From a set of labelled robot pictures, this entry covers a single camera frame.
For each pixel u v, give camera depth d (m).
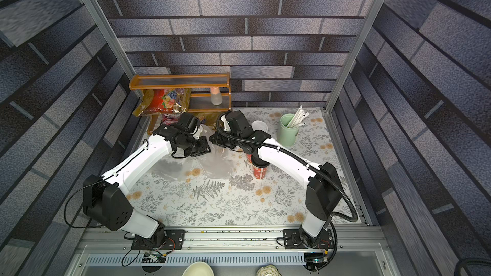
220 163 0.86
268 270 0.67
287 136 0.96
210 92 0.97
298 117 0.93
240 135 0.59
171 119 1.10
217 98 1.00
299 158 0.48
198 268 0.65
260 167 0.77
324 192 0.44
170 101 0.96
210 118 1.07
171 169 0.94
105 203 0.42
